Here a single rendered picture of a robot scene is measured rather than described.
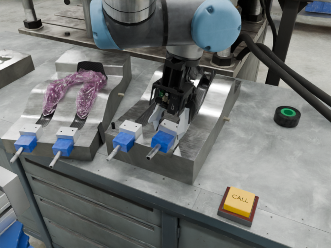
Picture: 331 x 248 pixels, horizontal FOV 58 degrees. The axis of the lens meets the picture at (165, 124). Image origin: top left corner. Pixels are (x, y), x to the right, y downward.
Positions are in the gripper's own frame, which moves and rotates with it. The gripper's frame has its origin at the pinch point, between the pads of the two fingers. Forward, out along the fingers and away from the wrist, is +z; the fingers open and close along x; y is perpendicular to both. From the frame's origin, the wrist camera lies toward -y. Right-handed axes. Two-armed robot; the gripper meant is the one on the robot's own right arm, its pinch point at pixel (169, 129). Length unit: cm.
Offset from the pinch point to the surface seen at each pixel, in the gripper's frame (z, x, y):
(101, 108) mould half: 9.1, -26.0, -9.9
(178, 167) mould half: 8.9, 5.0, 1.1
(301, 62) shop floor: 50, 40, -287
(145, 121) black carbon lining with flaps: 6.5, -10.2, -8.7
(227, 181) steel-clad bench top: 11.6, 17.4, -4.7
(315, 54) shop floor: 44, 52, -315
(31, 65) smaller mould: 18, -76, -31
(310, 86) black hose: -3, 31, -55
